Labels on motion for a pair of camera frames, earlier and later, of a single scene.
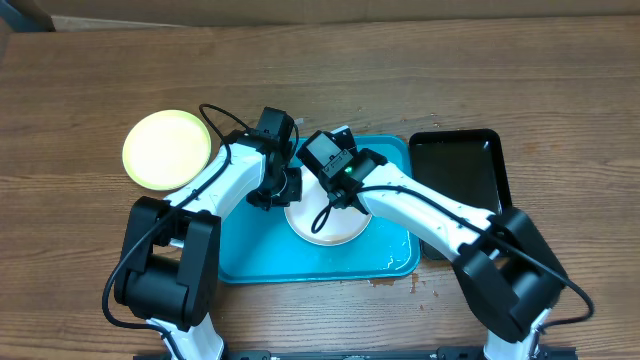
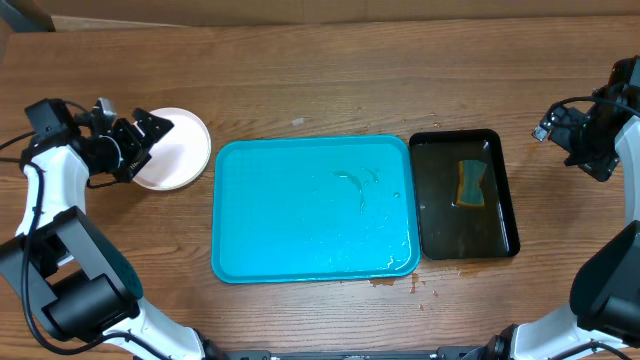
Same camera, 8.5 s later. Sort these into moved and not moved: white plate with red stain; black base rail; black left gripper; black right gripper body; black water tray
Moved: black right gripper body; black left gripper; white plate with red stain
Not moved: black water tray; black base rail
